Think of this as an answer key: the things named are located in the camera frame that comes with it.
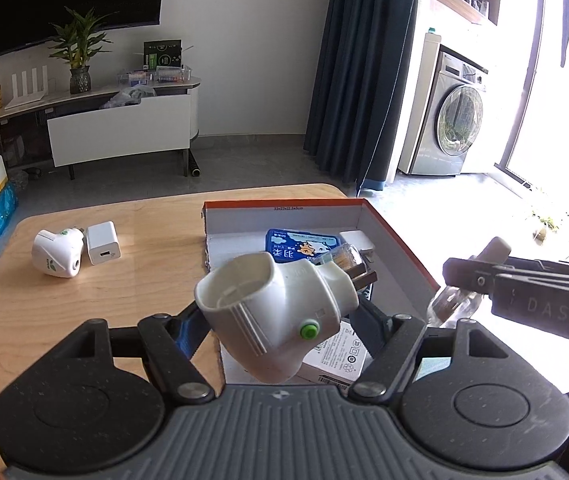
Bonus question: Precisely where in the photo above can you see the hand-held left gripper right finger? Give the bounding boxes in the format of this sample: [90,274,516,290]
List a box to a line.
[348,300,509,404]

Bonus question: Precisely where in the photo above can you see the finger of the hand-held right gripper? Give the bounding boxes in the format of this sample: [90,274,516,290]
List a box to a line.
[507,258,569,281]
[443,257,569,349]

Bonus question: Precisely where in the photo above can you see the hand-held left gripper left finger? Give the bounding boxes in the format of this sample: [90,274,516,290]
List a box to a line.
[59,305,216,405]

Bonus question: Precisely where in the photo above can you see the white power adapter box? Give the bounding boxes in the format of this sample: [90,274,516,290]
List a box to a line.
[301,319,372,387]

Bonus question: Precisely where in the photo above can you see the orange white cardboard box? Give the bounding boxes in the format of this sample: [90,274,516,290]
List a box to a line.
[200,198,446,387]

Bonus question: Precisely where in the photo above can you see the clear toothpick container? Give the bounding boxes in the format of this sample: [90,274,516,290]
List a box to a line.
[320,242,366,275]

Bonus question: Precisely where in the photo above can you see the white plug-in mosquito repeller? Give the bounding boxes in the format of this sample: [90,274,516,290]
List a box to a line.
[32,227,86,279]
[194,251,378,385]

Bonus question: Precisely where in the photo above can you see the clear glass liquid bottle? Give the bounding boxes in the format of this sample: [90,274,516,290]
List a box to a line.
[428,236,513,329]

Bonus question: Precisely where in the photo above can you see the blue plastic packet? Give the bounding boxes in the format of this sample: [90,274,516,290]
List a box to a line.
[264,228,341,265]

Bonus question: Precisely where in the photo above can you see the small white block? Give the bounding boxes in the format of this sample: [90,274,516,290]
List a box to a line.
[339,230,376,261]

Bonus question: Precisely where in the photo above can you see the white USB charger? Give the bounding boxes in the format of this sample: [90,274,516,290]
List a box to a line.
[86,221,122,266]

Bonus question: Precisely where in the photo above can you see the silver washing machine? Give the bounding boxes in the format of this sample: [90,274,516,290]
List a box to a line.
[398,45,489,177]

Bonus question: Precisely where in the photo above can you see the TV stand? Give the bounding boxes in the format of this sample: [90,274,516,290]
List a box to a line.
[0,76,202,179]

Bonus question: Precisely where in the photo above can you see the crumpled grey plastic bag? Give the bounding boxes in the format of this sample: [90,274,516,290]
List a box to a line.
[103,85,158,110]

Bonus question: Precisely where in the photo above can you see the clear plastic organiser trays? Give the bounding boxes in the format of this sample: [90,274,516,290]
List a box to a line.
[117,66,193,86]

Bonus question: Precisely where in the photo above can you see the dark blue curtain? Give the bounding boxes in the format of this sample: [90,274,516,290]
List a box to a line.
[304,0,423,194]

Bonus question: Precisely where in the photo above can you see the green black box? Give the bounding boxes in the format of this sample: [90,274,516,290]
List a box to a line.
[143,40,184,72]

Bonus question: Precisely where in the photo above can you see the white router with antennas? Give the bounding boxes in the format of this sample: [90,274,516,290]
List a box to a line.
[4,71,50,111]

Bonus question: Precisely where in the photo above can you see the potted plant in dark vase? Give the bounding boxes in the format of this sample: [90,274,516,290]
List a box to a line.
[48,7,115,95]

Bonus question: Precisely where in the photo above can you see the black television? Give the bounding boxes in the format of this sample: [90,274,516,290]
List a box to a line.
[0,0,168,72]

